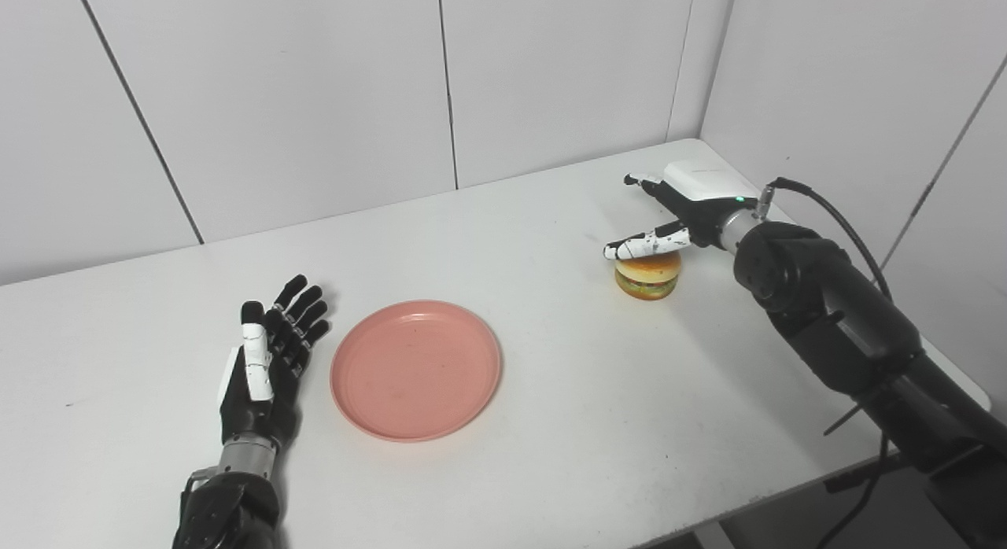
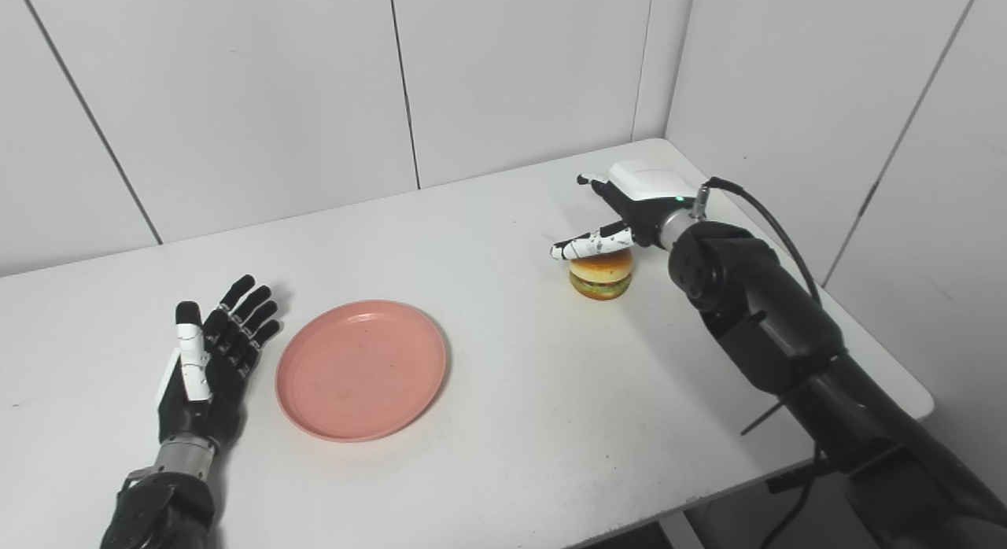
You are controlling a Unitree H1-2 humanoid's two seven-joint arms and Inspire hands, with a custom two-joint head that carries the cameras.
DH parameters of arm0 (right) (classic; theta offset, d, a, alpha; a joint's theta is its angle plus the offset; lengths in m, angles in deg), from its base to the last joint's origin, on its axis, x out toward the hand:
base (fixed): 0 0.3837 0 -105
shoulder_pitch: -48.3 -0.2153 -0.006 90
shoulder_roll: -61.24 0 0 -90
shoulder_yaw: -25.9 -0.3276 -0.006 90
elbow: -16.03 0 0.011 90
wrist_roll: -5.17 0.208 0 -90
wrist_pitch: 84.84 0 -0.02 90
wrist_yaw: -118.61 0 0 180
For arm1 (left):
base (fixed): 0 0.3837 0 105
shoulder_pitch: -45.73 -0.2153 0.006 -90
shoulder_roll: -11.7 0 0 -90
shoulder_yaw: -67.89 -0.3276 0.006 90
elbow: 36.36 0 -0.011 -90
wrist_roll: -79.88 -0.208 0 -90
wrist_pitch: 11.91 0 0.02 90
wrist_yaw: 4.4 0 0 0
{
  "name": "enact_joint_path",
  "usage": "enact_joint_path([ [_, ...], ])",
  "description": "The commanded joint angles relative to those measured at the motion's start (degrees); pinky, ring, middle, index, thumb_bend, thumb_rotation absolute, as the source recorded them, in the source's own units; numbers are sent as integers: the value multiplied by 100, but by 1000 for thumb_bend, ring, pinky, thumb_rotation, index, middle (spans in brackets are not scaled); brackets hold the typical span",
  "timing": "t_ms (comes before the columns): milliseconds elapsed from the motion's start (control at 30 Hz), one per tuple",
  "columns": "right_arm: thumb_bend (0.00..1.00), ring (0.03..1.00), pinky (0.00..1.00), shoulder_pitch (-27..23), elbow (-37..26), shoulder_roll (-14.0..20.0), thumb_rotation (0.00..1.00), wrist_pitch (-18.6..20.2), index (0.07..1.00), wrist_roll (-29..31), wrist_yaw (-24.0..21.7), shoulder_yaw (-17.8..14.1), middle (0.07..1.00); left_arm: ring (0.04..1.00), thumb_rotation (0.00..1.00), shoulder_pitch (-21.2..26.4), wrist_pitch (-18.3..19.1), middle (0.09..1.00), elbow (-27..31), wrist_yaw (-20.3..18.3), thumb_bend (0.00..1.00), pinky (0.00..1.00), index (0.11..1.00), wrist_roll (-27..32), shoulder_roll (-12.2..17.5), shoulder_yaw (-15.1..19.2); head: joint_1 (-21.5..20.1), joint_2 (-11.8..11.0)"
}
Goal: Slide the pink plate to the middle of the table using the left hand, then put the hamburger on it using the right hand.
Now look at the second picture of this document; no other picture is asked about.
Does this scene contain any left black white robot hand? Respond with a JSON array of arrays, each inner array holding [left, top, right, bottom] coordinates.
[[157, 275, 282, 455]]

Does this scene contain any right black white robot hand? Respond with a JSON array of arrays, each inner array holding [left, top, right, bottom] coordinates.
[[550, 160, 699, 261]]

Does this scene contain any toy hamburger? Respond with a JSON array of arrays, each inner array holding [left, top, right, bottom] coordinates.
[[569, 248, 634, 301]]

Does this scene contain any pink round plate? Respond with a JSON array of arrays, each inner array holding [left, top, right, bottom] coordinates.
[[275, 300, 448, 443]]

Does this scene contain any white table leg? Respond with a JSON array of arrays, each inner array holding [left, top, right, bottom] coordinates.
[[656, 510, 707, 549]]

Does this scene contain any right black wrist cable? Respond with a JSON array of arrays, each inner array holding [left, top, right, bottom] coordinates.
[[692, 176, 824, 308]]

